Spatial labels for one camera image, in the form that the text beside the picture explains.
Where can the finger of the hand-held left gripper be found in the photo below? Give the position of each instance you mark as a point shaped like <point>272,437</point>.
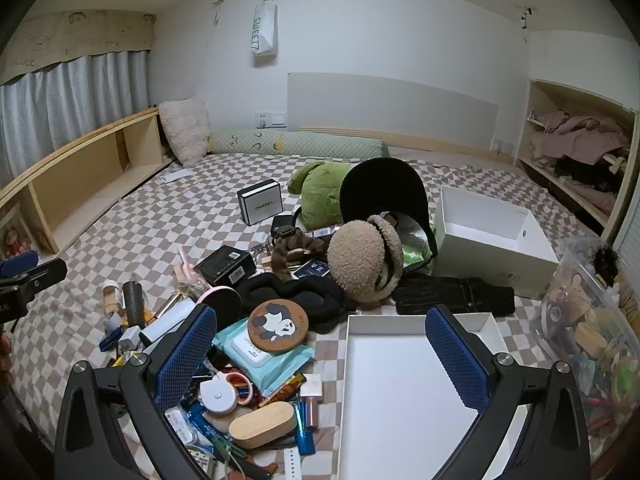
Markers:
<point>47,275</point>
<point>17,264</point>

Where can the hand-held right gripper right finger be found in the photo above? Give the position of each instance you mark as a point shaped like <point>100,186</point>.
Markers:
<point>457,360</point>

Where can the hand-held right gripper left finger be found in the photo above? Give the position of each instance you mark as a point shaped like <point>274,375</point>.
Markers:
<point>185,355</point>

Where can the white round tape measure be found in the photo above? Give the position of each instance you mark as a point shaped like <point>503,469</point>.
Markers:
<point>217,395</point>

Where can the white shallow box tray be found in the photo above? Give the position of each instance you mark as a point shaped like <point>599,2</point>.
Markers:
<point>400,395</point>

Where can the round cork panda coaster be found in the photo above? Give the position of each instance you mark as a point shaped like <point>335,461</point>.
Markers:
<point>279,327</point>

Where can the person's left hand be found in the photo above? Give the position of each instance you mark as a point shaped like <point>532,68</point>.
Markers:
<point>4,360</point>

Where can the small red doll toy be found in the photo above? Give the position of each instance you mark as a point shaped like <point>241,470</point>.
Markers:
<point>14,245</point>

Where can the white handheld appliance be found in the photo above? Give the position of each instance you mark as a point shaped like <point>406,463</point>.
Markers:
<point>167,325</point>

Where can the white charger plug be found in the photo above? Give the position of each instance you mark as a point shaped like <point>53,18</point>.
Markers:
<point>131,339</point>

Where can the pink round mirror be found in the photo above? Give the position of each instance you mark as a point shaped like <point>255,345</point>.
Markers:
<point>220,305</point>

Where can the black gloves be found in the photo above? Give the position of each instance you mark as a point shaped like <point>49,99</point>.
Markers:
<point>450,297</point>

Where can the beige small bottle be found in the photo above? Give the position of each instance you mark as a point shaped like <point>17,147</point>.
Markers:
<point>112,300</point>

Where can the dark grey cylinder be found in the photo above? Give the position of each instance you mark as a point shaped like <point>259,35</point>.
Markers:
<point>134,305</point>

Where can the light blue wet wipes pack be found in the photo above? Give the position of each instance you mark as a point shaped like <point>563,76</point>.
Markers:
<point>280,367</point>

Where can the black barcode box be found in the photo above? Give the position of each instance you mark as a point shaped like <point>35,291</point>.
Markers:
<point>225,265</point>

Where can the yellow orange printed pack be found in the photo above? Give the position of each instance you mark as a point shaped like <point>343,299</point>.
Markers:
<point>282,390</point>

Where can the wooden oval case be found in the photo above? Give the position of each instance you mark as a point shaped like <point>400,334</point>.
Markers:
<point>262,425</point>

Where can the white deep box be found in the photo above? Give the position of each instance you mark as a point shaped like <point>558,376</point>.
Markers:
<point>492,255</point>

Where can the green packet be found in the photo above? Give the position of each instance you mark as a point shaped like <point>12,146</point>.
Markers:
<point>415,257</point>

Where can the wooden bedside shelf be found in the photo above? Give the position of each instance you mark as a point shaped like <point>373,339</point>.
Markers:
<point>85,160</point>

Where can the clear plastic storage bin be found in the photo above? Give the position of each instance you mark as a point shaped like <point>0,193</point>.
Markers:
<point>575,320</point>

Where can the wooden hair clip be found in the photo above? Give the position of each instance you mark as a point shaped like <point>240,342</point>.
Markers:
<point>269,262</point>

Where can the small white block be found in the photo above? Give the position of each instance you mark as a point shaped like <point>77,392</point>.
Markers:
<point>311,386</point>

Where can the black sleep mask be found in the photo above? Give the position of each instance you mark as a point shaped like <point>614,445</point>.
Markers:
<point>300,292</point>

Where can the beige fleece earmuffs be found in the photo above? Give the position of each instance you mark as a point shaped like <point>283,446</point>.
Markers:
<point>357,260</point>

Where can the pile of small colourful tubes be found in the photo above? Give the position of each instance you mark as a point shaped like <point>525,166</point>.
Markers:
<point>303,435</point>

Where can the navy blue card box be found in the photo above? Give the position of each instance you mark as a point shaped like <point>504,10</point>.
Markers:
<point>311,271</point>

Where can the brown fur headband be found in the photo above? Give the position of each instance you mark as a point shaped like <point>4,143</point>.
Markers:
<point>295,250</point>

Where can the white paper sheet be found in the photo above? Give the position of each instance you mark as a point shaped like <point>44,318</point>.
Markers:
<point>175,176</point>

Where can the white black-trimmed perfume box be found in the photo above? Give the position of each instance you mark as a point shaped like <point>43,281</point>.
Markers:
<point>260,205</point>

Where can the grey blue curtain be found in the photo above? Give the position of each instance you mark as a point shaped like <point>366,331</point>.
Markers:
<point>75,95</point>

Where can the red packet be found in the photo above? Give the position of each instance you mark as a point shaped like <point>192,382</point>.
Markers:
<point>322,232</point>

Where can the black cap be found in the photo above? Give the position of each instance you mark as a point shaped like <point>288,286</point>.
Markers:
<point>385,185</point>

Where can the fluffy cream pillow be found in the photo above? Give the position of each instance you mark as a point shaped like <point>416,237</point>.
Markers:
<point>184,132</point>

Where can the green plush toy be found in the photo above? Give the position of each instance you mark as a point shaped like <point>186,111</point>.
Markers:
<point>317,195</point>

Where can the pile of dark clothes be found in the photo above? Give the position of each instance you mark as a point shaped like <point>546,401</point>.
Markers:
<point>585,172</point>

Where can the beige cartoon valance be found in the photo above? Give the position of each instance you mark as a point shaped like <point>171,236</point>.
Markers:
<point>75,35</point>

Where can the wooden wardrobe shelf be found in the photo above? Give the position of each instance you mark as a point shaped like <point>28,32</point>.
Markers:
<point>530,135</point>

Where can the long green bolster pillow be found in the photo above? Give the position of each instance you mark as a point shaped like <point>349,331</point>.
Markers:
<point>300,144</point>

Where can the pile of pink clothes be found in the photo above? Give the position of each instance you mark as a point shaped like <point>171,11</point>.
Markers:
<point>580,135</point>

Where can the white headboard panel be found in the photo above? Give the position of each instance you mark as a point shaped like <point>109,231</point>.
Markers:
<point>390,105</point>

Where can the hanging white paper bag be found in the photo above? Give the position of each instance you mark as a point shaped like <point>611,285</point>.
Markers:
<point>263,25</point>

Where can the clear frame glasses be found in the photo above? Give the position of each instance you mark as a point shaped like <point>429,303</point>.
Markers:
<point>263,254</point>

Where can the white wall socket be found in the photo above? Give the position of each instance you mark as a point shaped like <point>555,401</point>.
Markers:
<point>270,120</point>
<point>504,146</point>

